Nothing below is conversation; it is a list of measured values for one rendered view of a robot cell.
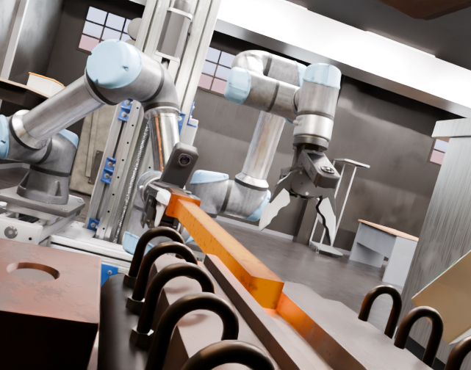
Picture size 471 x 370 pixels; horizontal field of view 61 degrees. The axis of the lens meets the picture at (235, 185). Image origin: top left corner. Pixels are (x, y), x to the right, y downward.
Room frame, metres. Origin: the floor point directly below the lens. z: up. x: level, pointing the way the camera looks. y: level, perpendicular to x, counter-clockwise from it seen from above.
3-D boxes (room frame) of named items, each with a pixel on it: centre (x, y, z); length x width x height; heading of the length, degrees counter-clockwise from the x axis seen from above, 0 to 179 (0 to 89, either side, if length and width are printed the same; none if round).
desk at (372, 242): (7.16, -2.99, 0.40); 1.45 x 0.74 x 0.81; 8
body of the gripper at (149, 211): (0.75, 0.12, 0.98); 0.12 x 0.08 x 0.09; 19
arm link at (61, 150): (1.25, 0.58, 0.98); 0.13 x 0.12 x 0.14; 153
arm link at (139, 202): (0.90, 0.17, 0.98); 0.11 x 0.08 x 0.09; 19
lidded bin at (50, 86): (6.13, 3.23, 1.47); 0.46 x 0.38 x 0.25; 9
